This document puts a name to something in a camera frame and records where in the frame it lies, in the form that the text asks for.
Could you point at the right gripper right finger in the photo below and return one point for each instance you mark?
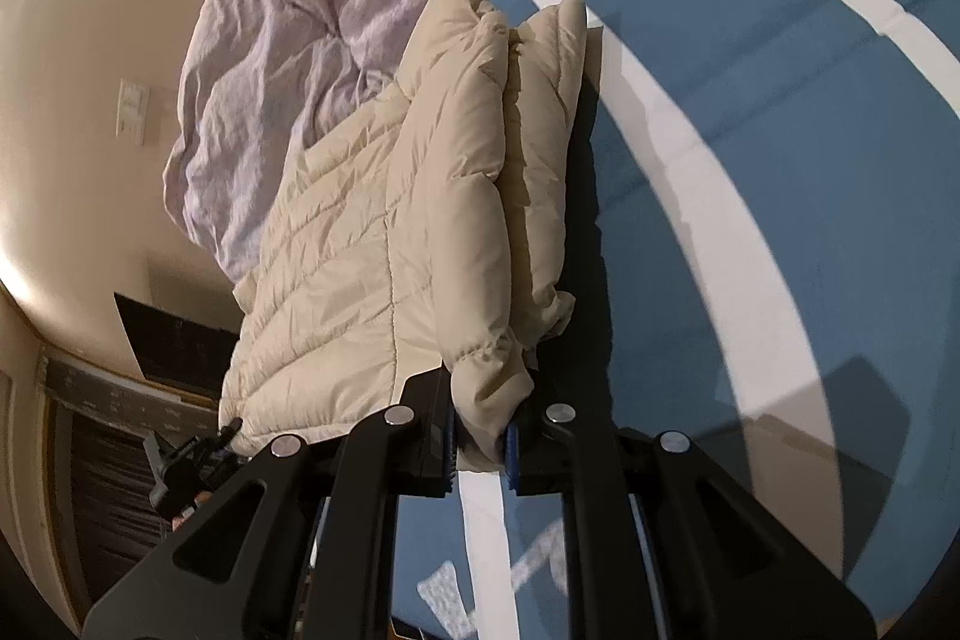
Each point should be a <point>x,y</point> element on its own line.
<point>660,542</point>

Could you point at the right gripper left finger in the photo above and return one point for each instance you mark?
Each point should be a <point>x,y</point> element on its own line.
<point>300,541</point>

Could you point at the beige puffer jacket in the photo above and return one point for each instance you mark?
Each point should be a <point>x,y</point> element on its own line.
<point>427,231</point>

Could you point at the black television screen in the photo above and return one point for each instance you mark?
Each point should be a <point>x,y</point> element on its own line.
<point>176,352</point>

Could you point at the blue white striped bedsheet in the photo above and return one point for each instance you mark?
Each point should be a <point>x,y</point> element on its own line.
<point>763,248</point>

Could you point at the lilac crumpled duvet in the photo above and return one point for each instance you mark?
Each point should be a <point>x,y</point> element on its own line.
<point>330,10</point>

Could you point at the white wall switch plate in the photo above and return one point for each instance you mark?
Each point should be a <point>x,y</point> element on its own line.
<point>132,112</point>

